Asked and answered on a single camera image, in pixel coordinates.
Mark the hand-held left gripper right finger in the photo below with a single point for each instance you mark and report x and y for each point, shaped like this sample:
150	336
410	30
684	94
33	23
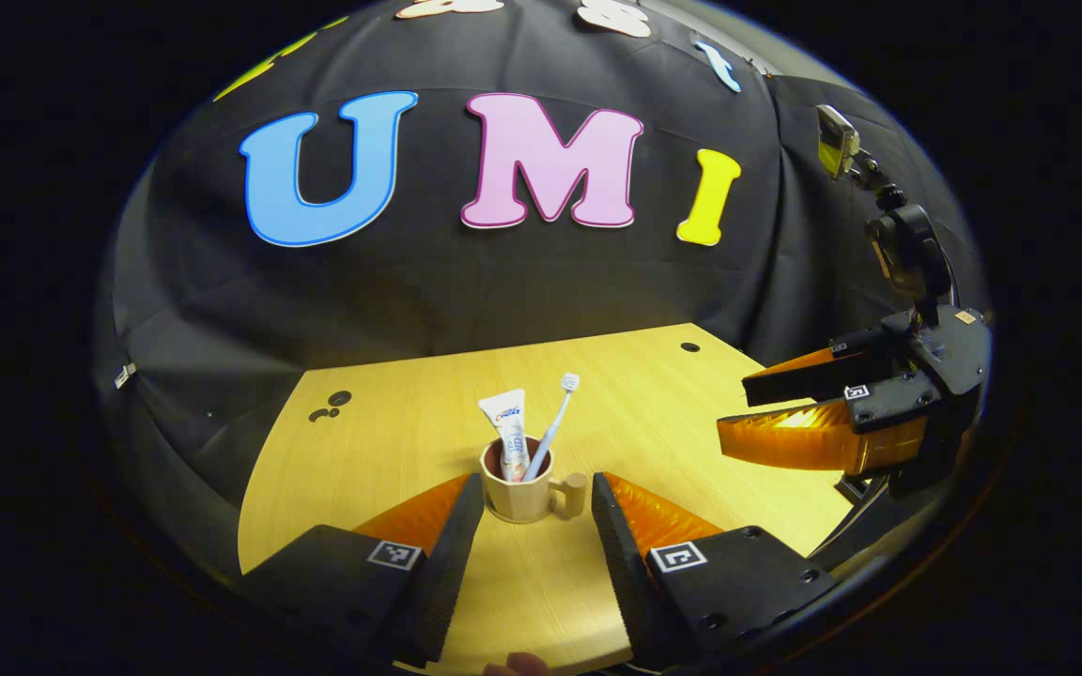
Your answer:
621	563

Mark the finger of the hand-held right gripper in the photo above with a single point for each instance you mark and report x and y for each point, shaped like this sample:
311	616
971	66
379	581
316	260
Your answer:
813	376
804	441

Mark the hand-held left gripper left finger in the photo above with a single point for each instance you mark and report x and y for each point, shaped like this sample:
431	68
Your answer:
452	573

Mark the pale blue toothbrush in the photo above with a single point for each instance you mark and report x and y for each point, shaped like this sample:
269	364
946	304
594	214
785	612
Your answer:
552	422

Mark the white toothpaste tube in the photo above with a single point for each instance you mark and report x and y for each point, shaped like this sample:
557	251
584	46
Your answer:
508	422

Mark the wooden desktop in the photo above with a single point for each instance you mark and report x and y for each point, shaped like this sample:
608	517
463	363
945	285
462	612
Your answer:
409	441

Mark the black backdrop cloth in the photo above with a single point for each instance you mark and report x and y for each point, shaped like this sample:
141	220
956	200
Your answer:
503	282

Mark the white cloth clip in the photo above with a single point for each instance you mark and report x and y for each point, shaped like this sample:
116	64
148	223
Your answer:
125	376

